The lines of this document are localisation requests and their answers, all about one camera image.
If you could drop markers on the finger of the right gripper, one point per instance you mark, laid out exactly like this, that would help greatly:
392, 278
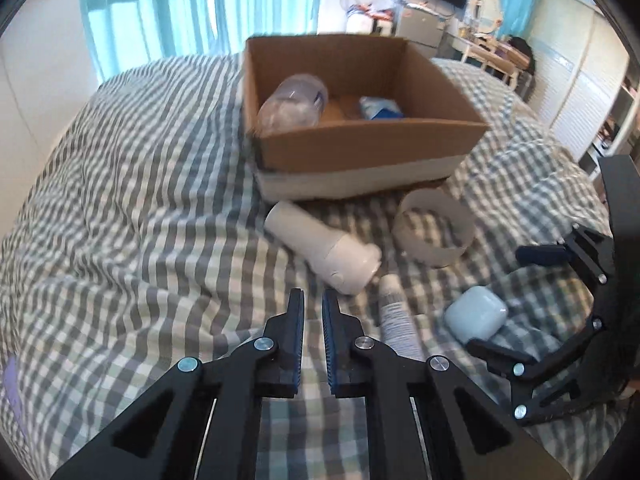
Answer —
543, 255

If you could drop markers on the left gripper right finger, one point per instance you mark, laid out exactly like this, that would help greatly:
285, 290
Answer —
425, 419

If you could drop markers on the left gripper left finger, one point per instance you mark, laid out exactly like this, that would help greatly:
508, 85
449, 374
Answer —
200, 420

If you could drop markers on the white earbuds case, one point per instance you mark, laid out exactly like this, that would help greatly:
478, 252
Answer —
477, 314

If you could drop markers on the blue white tube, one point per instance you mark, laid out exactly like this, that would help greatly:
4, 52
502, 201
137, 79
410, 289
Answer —
397, 327

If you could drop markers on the white handheld device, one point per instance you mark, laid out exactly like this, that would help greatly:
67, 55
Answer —
337, 257

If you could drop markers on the checkered bed blanket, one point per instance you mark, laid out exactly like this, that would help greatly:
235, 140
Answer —
143, 240

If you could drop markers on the white vanity desk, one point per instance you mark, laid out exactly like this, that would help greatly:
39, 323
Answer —
470, 50

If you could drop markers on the white louvered wardrobe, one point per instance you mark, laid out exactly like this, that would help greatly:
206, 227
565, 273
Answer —
580, 66

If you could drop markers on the blue white packet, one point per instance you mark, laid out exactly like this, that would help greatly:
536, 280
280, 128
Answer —
374, 108

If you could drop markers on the brown cardboard box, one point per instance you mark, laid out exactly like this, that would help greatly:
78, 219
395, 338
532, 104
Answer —
346, 155

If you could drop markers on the oval vanity mirror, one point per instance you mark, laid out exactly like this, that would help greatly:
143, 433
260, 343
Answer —
486, 15

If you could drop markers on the silver mini fridge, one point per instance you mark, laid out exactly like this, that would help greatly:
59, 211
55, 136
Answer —
422, 27

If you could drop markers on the clear plastic jar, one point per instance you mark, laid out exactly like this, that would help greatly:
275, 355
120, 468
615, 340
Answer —
297, 103

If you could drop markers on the teal window curtain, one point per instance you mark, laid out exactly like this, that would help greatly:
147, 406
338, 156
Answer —
124, 34

